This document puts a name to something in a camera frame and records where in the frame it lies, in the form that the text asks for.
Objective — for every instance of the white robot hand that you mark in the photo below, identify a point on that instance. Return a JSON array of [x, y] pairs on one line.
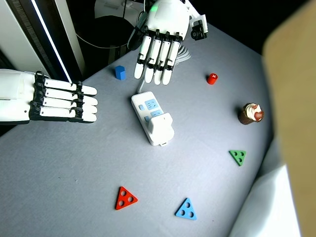
[[14, 98], [165, 19]]

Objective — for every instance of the white power strip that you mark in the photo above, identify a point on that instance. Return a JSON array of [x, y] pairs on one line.
[[142, 101]]

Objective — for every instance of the white power adapter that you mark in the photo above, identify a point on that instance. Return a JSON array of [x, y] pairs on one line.
[[160, 124]]

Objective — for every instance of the white box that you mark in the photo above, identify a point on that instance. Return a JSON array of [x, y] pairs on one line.
[[111, 7]]

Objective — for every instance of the white cabinet panel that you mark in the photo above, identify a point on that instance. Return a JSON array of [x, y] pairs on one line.
[[14, 37]]

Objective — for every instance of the black round base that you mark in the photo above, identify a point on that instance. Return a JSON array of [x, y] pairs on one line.
[[103, 29]]

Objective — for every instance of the white light strip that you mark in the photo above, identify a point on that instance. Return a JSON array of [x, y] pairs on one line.
[[50, 39]]

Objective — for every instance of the blue hexagon block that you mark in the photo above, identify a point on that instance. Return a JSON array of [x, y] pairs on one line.
[[120, 72]]

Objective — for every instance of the red cylinder block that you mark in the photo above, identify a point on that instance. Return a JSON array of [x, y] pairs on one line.
[[212, 79]]

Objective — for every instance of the grey table cloth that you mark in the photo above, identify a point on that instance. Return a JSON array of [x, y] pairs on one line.
[[74, 160]]

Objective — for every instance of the toy chocolate cupcake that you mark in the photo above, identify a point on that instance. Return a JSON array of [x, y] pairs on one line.
[[249, 114]]

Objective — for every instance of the red triangle block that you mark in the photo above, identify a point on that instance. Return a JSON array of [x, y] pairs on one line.
[[119, 197]]

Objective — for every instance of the beige blurred board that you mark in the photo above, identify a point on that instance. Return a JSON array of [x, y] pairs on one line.
[[293, 86]]

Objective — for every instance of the green triangle block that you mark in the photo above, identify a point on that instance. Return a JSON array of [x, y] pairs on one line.
[[238, 156]]

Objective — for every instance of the blue triangle block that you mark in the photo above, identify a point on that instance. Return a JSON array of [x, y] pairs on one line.
[[182, 216]]

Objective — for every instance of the white sheet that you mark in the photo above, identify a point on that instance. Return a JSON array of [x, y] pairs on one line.
[[269, 202]]

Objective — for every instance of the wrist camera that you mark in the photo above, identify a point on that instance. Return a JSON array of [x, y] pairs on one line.
[[198, 29]]

